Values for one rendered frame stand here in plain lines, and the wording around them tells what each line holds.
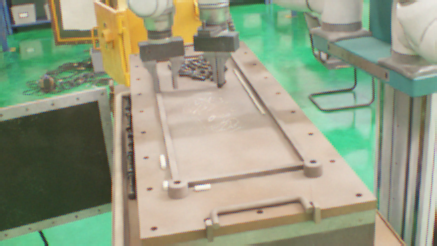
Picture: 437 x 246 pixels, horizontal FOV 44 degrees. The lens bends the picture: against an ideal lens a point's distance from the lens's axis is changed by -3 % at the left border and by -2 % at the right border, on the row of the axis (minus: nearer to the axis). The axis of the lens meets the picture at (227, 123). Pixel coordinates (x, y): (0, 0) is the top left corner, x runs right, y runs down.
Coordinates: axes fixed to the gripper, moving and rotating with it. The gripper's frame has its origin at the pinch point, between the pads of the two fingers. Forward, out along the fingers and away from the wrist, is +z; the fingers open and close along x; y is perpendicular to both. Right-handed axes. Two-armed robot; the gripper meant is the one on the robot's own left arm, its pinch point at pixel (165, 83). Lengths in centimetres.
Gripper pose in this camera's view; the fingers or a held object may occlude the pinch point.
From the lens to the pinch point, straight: 170.1
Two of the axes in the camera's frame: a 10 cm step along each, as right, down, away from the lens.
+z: 0.7, 9.2, 3.9
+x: 9.6, -1.7, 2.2
